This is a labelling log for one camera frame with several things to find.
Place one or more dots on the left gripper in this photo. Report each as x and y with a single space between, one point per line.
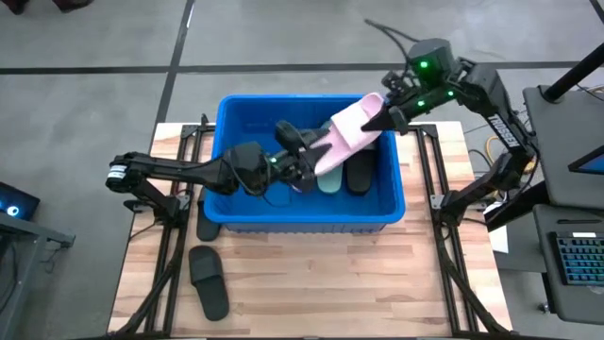
290 170

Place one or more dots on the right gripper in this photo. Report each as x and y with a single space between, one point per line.
424 105

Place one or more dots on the black rubber slide sandal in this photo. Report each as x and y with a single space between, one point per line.
361 175
210 293
207 229

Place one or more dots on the grey keyboard desk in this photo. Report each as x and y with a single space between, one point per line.
580 302

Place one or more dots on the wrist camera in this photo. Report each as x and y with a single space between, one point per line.
396 85
288 134

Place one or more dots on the backlit black keyboard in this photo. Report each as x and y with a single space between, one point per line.
580 260

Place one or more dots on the grey metal desk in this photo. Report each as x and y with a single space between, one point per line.
33 231

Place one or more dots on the black metal pole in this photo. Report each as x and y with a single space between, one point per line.
573 73

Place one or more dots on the white paper sheet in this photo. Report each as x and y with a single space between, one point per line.
500 241

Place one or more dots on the dark tablet screen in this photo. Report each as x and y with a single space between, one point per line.
592 164

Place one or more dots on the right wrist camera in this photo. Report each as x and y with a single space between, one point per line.
396 85

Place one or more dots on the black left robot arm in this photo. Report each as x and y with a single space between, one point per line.
179 170

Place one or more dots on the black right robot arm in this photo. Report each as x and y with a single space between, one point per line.
507 127

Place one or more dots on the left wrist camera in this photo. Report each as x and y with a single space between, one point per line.
288 134

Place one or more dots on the dark grey desk top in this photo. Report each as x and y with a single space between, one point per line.
557 141

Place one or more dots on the blue plastic bin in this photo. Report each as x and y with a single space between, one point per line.
368 208

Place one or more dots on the green rubber slide sandal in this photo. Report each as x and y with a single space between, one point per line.
330 181

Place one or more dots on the black computer case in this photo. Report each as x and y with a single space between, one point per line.
19 200

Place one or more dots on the black aluminium mounting frame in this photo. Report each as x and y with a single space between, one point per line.
184 141
432 139

